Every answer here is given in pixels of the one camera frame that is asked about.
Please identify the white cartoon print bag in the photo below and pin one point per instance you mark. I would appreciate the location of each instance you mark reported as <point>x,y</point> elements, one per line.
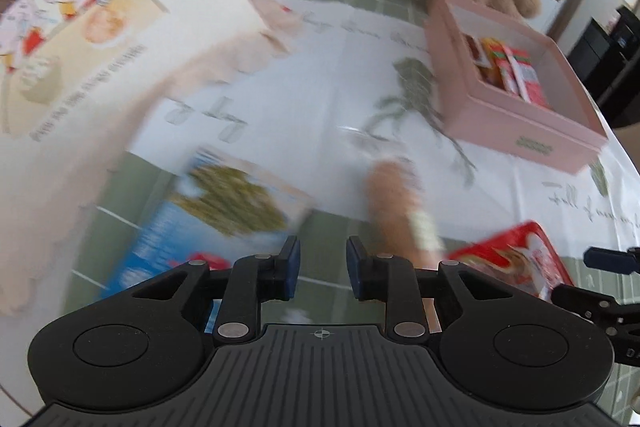
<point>100,32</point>

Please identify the small red snack packet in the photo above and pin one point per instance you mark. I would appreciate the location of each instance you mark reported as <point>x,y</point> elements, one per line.
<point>210,259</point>

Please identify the black appliance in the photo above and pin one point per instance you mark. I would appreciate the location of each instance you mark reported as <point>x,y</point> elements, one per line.
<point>600,52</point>

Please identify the pink cardboard box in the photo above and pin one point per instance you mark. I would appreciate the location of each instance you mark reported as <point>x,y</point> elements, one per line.
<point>500,127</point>

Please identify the white printed cloth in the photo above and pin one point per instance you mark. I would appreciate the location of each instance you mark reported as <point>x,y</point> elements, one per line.
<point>310,97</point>

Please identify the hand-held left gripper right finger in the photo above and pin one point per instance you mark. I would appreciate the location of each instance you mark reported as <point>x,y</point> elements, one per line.
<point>356,269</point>

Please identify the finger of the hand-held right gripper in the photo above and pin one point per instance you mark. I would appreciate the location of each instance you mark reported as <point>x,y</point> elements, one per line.
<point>585,302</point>
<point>615,259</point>

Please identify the orange sausage stick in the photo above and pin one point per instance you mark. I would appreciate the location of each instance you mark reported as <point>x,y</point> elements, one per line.
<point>395,207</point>

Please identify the large red snack packet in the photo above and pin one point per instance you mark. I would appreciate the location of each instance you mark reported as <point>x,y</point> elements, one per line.
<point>520,257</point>

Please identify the red white snack packet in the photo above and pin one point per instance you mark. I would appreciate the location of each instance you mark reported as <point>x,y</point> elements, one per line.
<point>472,49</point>

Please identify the blue snack box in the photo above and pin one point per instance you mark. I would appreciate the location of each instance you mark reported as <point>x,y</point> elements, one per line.
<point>165,232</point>

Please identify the yellow snack packet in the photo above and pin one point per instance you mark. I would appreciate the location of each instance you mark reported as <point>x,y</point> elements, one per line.
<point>487,69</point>

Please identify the red green striped packet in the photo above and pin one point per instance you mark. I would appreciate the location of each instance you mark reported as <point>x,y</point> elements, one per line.
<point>530,79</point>
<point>505,67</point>

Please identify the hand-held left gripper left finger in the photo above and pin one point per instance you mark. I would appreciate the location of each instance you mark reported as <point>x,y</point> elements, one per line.
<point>290,269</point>

